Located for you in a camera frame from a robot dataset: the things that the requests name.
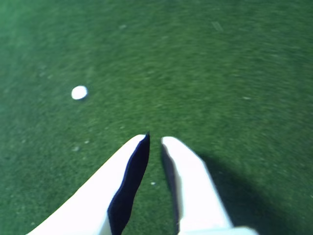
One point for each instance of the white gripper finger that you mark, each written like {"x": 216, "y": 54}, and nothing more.
{"x": 195, "y": 195}
{"x": 83, "y": 210}

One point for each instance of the long green putting mat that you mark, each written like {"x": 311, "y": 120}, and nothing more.
{"x": 195, "y": 73}

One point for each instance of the small white dot marker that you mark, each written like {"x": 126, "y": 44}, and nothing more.
{"x": 79, "y": 92}

